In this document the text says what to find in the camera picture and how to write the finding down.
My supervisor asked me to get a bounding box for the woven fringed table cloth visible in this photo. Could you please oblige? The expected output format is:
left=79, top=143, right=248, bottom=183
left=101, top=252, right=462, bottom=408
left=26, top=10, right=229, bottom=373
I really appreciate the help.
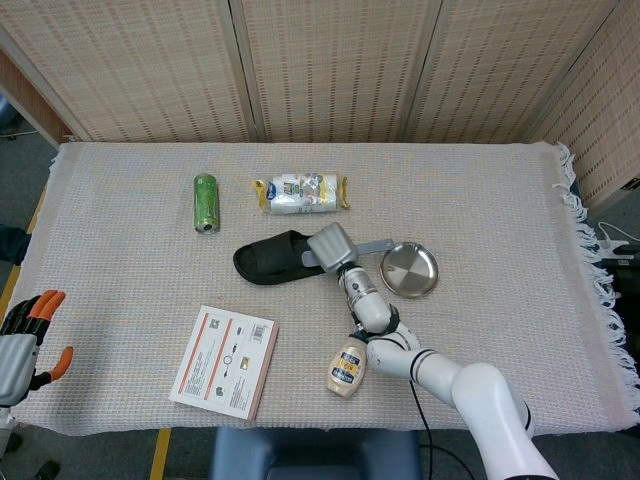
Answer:
left=7, top=141, right=640, bottom=435

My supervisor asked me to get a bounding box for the black slipper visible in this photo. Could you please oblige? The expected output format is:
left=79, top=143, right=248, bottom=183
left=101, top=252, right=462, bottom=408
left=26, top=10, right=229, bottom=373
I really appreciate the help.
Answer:
left=232, top=229, right=341, bottom=287

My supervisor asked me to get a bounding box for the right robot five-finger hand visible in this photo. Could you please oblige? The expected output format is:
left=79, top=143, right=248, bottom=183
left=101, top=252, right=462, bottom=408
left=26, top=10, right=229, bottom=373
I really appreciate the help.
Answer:
left=306, top=222, right=360, bottom=276

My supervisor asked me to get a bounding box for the white cable with plug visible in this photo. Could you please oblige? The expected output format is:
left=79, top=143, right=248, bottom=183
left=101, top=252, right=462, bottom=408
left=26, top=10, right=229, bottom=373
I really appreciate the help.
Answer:
left=597, top=221, right=640, bottom=251

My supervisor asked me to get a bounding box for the white snack package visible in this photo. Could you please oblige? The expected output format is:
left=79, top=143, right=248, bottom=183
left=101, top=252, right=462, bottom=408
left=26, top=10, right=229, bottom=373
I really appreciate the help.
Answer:
left=251, top=172, right=352, bottom=217

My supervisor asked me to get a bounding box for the black cable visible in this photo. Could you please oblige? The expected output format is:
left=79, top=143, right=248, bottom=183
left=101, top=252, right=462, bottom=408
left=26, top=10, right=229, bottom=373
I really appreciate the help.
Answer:
left=409, top=378, right=435, bottom=480

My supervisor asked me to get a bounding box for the black device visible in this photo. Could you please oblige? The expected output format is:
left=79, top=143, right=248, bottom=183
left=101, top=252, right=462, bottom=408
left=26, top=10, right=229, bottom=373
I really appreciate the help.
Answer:
left=599, top=243, right=640, bottom=304

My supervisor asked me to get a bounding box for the beige sauce squeeze bottle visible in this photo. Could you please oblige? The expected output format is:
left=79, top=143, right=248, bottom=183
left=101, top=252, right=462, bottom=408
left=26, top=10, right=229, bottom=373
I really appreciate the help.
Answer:
left=325, top=327, right=372, bottom=399

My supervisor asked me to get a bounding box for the green drink can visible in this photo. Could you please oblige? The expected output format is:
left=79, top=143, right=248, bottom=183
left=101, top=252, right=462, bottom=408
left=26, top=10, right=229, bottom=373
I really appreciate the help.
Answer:
left=193, top=172, right=222, bottom=235

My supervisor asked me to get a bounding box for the white and orange box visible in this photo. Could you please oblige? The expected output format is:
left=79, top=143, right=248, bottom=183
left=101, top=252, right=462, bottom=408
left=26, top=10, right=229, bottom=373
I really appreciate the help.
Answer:
left=168, top=304, right=280, bottom=422

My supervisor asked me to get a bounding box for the dark trouser leg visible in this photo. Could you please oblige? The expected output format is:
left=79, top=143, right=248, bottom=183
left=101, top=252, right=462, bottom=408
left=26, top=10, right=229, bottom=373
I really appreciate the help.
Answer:
left=0, top=224, right=33, bottom=267

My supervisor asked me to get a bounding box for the round steel plate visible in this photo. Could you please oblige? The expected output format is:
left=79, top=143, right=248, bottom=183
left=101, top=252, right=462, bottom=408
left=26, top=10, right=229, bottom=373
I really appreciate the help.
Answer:
left=379, top=241, right=440, bottom=300

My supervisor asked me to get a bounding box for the bamboo folding screen panel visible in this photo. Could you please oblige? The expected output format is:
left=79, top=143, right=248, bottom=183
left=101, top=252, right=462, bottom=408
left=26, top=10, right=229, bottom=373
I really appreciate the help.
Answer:
left=0, top=0, right=261, bottom=144
left=529, top=0, right=640, bottom=209
left=404, top=0, right=621, bottom=144
left=229, top=0, right=444, bottom=144

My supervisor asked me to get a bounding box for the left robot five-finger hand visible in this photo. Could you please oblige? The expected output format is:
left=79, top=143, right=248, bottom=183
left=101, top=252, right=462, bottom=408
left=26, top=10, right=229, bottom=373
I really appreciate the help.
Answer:
left=0, top=288, right=75, bottom=406

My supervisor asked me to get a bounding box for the brown wooden furniture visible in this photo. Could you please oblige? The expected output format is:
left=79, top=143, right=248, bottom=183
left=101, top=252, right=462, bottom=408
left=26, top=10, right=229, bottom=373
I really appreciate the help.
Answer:
left=0, top=49, right=76, bottom=149

